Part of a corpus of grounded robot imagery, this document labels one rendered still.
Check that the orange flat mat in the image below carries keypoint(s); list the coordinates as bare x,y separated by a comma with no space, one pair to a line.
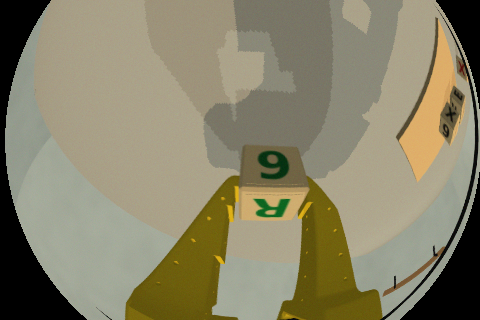
420,138

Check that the tan block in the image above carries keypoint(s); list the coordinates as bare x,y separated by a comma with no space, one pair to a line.
272,183
457,101
449,122
461,69

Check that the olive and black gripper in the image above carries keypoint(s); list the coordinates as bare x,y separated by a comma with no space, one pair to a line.
185,283

